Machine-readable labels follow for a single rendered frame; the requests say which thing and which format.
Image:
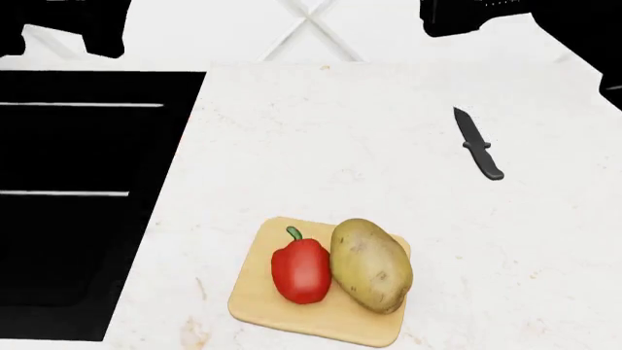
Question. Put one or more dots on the wooden cutting board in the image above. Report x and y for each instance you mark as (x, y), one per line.
(301, 321)

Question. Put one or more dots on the black sink basin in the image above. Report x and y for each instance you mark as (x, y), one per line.
(73, 200)

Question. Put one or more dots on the red bell pepper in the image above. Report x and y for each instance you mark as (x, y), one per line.
(301, 271)

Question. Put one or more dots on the brown potato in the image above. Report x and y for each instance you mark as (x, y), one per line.
(371, 266)

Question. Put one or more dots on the black kitchen knife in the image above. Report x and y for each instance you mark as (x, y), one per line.
(477, 146)

